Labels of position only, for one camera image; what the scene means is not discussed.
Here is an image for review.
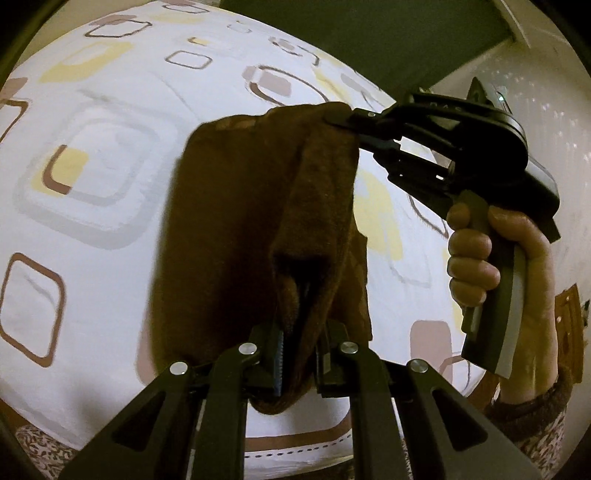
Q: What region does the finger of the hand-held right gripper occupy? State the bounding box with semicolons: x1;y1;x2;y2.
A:
358;136;459;205
324;91;468;141

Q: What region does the wooden furniture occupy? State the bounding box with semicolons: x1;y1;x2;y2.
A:
554;284;591;385

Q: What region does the patterned white bed sheet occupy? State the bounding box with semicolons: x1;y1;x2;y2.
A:
0;0;504;477

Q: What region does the person's patterned clothing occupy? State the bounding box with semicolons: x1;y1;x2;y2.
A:
14;422;78;480

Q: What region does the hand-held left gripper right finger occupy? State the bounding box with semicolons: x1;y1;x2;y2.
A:
318;322;542;480

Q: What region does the person's right hand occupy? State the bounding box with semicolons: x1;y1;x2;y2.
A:
445;202;558;407

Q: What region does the person's right forearm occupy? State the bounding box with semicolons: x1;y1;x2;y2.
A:
484;364;574;480

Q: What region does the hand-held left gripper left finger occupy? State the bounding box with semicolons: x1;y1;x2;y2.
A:
58;323;284;480

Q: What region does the brown plaid cloth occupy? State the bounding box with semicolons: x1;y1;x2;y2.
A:
150;102;374;415

